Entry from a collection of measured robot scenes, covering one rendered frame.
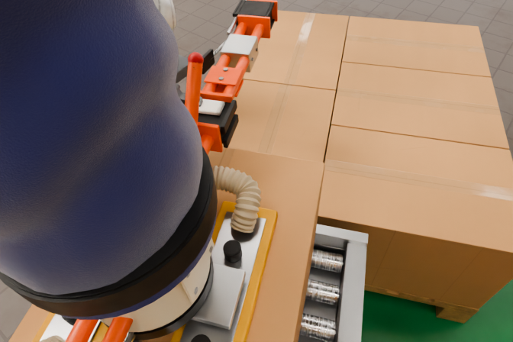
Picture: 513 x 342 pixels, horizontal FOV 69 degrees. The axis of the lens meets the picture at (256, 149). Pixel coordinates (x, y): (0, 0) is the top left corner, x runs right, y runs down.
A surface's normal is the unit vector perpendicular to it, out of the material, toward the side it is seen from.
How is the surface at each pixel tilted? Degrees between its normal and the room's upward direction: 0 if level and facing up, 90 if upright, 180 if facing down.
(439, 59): 0
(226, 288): 0
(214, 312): 0
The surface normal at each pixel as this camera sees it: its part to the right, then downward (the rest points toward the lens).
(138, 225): 0.60, 0.55
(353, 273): -0.05, -0.67
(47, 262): 0.05, 0.56
